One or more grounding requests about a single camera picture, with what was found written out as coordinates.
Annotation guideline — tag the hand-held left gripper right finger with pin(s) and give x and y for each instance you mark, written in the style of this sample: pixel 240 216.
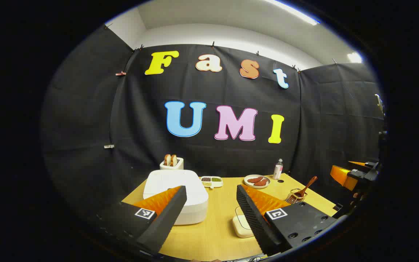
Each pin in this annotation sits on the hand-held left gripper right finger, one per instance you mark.
pixel 256 222

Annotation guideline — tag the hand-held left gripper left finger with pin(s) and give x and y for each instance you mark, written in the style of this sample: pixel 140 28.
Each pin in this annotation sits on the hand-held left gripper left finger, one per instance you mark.
pixel 166 218

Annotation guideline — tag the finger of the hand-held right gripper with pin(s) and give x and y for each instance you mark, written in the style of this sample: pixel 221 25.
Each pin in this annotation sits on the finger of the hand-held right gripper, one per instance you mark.
pixel 342 176
pixel 356 163

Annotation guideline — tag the clear tray of white rice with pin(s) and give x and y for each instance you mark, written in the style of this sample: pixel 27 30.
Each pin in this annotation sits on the clear tray of white rice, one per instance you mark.
pixel 240 225

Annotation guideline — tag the brown wooden spoon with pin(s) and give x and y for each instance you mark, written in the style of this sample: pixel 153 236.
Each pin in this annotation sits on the brown wooden spoon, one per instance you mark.
pixel 309 185

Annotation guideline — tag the white rice cooker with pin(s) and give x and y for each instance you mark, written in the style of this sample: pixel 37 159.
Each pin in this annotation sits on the white rice cooker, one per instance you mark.
pixel 173 180

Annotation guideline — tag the black table edge clamp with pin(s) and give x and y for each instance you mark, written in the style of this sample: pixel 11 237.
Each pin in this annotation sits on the black table edge clamp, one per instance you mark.
pixel 337 207

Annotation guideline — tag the white round plate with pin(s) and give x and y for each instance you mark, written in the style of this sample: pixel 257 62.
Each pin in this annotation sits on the white round plate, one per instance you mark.
pixel 247 184

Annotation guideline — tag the red sausage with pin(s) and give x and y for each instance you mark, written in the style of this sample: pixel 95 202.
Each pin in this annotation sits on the red sausage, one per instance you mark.
pixel 255 179
pixel 261 182

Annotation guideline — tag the white toaster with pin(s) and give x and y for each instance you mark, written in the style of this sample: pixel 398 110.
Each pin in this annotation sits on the white toaster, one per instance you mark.
pixel 171 167

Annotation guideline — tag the white divided grain dish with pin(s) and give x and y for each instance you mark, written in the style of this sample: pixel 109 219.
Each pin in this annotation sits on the white divided grain dish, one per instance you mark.
pixel 216 184

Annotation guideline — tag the clear bottle pink label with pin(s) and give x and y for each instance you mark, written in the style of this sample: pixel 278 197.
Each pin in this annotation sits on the clear bottle pink label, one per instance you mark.
pixel 278 171

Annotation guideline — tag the toasted bread slice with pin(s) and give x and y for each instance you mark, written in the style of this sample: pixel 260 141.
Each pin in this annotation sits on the toasted bread slice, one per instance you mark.
pixel 174 160
pixel 167 160

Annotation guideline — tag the white cloth clip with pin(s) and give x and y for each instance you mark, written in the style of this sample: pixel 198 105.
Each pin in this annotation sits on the white cloth clip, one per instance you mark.
pixel 108 146

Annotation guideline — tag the small ceiling light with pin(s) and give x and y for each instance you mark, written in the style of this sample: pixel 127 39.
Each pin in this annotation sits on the small ceiling light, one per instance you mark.
pixel 355 57

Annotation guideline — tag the black backdrop cloth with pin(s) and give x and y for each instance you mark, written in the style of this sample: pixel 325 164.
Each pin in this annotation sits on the black backdrop cloth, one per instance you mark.
pixel 213 91

